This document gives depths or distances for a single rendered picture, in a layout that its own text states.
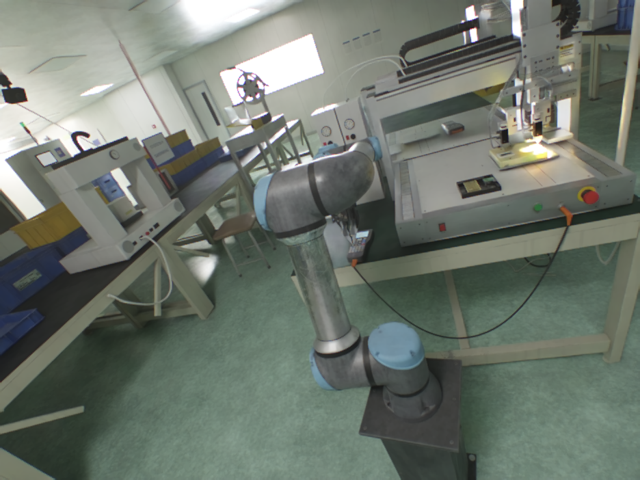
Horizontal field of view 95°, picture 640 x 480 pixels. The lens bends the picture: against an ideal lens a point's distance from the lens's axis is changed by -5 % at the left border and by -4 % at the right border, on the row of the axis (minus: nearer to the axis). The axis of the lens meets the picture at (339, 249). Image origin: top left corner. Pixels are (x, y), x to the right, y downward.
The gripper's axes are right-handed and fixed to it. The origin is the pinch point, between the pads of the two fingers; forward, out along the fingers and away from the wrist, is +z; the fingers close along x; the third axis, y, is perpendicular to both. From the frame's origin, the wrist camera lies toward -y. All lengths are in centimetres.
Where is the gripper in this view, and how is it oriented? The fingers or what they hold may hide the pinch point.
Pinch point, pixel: (352, 240)
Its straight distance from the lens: 119.9
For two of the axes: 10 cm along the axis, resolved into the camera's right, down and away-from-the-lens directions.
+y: -3.0, 3.4, -8.9
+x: 9.2, -1.3, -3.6
